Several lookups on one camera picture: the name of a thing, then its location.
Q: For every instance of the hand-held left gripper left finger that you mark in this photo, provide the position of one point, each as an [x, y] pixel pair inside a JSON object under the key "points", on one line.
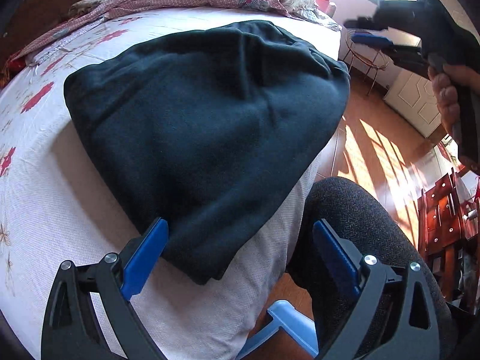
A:
{"points": [[146, 258]]}

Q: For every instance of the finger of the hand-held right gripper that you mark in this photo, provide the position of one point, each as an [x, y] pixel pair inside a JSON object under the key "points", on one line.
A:
{"points": [[362, 23], [369, 38]]}

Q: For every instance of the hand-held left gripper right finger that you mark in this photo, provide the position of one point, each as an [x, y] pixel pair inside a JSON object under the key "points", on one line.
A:
{"points": [[337, 258]]}

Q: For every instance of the dark green pants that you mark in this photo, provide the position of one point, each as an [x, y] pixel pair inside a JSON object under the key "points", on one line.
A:
{"points": [[206, 138]]}

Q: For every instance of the person's right hand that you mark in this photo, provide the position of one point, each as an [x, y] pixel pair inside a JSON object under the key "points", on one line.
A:
{"points": [[446, 97]]}

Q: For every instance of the person's grey trouser leg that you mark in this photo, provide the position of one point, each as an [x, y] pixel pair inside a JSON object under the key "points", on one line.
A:
{"points": [[356, 202]]}

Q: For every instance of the white cabinet door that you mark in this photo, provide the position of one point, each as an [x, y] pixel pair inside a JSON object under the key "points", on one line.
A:
{"points": [[412, 97]]}

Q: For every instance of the blue plastic stool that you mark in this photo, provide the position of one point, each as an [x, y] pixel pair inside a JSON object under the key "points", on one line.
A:
{"points": [[288, 318]]}

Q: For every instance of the red wooden furniture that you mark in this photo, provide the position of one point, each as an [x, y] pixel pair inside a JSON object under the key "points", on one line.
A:
{"points": [[442, 217]]}

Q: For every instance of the bed with white floral sheet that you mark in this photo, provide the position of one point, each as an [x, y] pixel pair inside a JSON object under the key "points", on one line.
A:
{"points": [[56, 176]]}

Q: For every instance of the red checkered quilt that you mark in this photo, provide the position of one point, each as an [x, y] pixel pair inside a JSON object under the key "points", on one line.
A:
{"points": [[150, 0]]}

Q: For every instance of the folded grey patterned sheet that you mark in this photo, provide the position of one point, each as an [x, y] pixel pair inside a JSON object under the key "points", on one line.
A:
{"points": [[62, 34]]}

